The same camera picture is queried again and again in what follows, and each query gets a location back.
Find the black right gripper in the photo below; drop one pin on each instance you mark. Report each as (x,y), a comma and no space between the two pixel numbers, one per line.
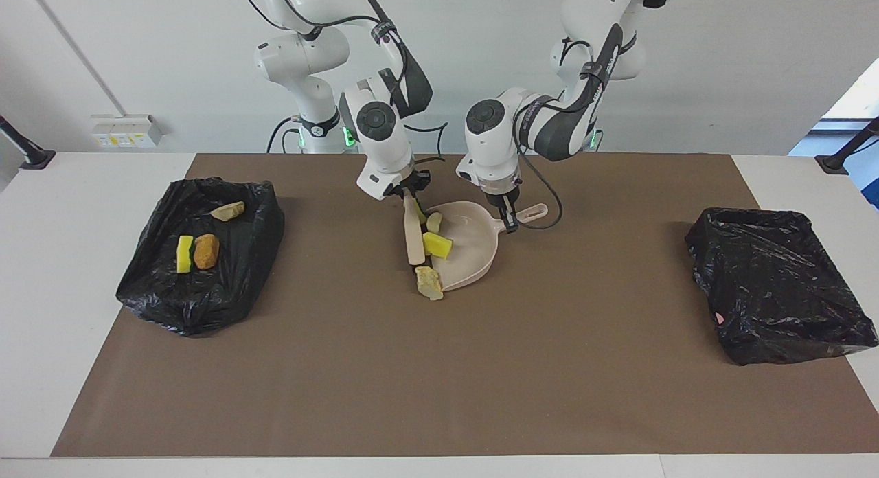
(405,184)

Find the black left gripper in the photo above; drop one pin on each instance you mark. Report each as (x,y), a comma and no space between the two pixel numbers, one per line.
(505,194)

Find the yellow green sponge wedge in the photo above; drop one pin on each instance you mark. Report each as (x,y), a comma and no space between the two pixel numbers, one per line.
(421,213)

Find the beige foam chunk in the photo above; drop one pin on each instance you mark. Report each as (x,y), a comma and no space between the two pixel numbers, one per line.
(434,222)
(429,283)

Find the beige plastic dustpan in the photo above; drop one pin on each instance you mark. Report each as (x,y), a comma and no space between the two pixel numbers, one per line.
(474,251)

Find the beige hand brush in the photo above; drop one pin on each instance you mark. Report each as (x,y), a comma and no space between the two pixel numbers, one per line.
(414,237)

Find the yellow notched sponge piece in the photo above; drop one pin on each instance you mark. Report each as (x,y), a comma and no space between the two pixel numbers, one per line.
(437,246)

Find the green yellow sponge scrap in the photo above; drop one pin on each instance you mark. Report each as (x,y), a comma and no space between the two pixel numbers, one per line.
(184,253)

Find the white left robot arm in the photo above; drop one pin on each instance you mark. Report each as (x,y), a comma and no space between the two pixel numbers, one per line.
(494,148)

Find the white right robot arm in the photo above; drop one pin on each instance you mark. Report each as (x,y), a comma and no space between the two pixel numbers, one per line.
(381,141)

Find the black bin bag pink mark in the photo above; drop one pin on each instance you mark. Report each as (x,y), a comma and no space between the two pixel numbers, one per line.
(776,292)

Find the brown table mat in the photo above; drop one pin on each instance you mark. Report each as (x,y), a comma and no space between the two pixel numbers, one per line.
(439,409)

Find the white wall socket box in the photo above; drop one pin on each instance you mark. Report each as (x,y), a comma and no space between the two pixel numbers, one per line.
(127,131)

